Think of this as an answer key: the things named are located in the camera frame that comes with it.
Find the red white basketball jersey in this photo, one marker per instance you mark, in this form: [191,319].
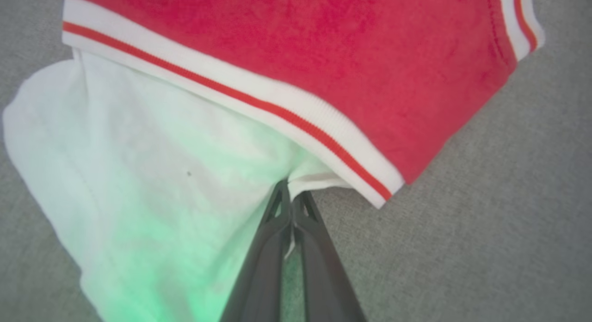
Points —
[323,44]

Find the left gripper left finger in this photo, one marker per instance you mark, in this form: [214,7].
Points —
[263,266]

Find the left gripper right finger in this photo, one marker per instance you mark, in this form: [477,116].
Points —
[319,275]

